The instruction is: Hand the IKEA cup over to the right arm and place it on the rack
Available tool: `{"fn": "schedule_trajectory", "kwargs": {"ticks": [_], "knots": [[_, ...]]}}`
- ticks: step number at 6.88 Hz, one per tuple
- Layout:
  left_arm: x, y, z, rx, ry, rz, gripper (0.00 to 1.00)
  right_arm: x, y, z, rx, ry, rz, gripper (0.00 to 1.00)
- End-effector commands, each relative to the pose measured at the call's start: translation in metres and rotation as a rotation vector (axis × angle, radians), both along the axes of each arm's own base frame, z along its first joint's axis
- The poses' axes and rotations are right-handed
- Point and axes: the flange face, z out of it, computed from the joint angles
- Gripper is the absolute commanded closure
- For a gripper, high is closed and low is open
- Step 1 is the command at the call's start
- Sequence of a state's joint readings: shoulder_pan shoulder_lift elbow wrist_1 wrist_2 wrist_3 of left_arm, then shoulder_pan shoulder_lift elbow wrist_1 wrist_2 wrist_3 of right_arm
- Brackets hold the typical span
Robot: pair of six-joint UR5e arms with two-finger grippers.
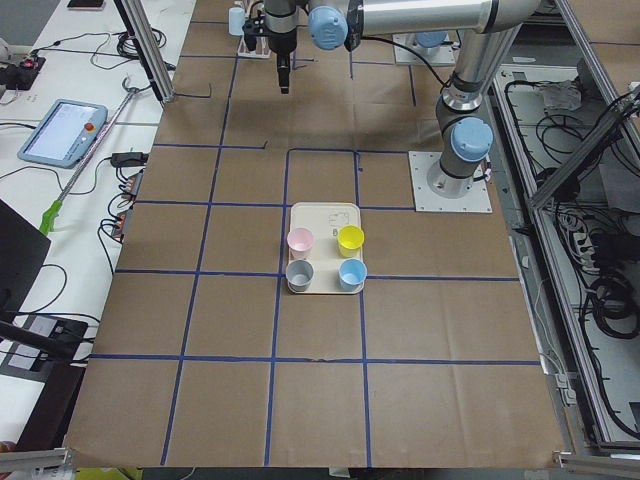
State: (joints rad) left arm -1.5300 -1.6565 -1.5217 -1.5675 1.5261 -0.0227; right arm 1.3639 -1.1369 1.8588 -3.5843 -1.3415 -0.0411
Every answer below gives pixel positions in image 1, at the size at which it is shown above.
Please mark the pink plastic cup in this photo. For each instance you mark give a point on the pink plastic cup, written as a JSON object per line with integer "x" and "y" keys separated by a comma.
{"x": 300, "y": 242}

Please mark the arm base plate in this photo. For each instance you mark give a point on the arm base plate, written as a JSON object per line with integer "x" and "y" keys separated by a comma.
{"x": 436, "y": 192}
{"x": 409, "y": 52}

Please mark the metal reacher grabber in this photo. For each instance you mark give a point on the metal reacher grabber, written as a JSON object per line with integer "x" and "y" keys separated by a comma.
{"x": 48, "y": 217}

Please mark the smartphone on table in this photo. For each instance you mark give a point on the smartphone on table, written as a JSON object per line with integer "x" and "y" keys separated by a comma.
{"x": 90, "y": 5}

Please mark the black power adapter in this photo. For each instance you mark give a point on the black power adapter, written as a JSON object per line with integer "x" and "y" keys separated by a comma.
{"x": 128, "y": 159}

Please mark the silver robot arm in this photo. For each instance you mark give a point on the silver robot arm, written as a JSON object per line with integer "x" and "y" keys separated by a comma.
{"x": 432, "y": 39}
{"x": 421, "y": 29}

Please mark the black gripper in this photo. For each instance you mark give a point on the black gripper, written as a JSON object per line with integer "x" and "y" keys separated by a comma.
{"x": 281, "y": 44}

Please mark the light blue cup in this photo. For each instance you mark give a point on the light blue cup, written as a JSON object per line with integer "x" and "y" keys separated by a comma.
{"x": 236, "y": 20}
{"x": 352, "y": 274}

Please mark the grey plastic cup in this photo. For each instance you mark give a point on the grey plastic cup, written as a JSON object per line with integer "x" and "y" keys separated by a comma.
{"x": 299, "y": 275}

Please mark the white wire cup rack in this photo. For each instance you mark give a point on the white wire cup rack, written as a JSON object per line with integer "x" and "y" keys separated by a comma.
{"x": 256, "y": 48}

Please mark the aluminium frame post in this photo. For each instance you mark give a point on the aluminium frame post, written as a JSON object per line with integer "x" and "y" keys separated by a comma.
{"x": 138, "y": 27}

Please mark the blue teach pendant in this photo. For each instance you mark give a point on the blue teach pendant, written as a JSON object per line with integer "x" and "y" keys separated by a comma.
{"x": 64, "y": 134}

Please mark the cream rabbit tray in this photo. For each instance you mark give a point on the cream rabbit tray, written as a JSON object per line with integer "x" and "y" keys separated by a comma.
{"x": 325, "y": 219}

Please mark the yellow plastic cup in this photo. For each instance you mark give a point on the yellow plastic cup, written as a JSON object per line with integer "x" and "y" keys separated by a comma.
{"x": 350, "y": 241}

